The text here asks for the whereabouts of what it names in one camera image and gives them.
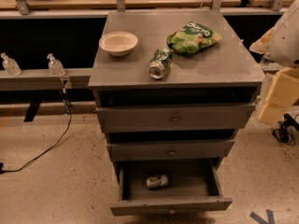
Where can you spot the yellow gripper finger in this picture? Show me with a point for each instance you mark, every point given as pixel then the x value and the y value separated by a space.
pixel 284 90
pixel 270 114

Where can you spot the silver 7up can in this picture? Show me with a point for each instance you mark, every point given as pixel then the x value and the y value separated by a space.
pixel 157 181

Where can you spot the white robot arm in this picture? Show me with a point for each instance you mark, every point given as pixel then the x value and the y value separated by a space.
pixel 281 43

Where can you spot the grey middle drawer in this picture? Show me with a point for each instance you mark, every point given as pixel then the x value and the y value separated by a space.
pixel 169 150

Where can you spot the grey drawer cabinet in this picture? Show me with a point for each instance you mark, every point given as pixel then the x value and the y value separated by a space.
pixel 224 73

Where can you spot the grey open bottom drawer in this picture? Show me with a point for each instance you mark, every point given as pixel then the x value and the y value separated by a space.
pixel 193 185

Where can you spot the green soda can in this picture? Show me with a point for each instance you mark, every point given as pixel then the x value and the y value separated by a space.
pixel 159 64

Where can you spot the grey top drawer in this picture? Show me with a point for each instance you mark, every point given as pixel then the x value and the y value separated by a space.
pixel 159 118

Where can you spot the clear water bottle right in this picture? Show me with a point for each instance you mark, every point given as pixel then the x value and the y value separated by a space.
pixel 265 61

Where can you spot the green chip bag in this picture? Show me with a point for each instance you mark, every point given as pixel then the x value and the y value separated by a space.
pixel 192 38

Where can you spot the white paper bowl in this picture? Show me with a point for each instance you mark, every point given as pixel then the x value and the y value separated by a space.
pixel 118 43

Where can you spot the clear bottle near cabinet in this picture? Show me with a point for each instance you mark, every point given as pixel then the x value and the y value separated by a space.
pixel 55 66

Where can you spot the clear bottle far left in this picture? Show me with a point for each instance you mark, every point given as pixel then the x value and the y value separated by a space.
pixel 10 65

